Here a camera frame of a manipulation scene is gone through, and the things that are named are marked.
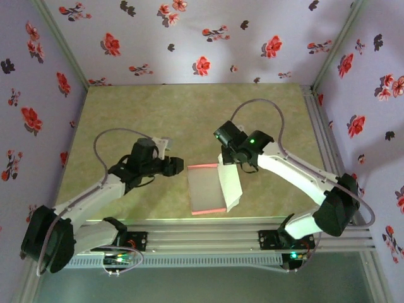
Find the pink and white paper box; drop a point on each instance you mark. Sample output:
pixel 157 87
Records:
pixel 205 189

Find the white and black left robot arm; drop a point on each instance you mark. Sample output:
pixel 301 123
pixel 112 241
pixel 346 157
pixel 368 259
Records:
pixel 88 202

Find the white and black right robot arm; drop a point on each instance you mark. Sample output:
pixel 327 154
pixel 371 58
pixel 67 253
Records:
pixel 293 173

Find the aluminium side rail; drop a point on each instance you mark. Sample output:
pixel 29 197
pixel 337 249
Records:
pixel 315 110

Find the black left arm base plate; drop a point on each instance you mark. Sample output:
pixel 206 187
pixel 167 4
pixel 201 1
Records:
pixel 140 241

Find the long aluminium base rail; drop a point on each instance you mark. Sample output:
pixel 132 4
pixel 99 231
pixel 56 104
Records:
pixel 202 236

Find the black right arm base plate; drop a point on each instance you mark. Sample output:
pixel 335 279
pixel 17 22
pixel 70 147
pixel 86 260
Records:
pixel 266 240

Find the aluminium corner post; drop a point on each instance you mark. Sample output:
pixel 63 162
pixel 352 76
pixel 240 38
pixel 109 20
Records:
pixel 341 38
pixel 59 38

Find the aluminium frame leg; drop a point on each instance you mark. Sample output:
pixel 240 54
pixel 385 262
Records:
pixel 375 277
pixel 25 284

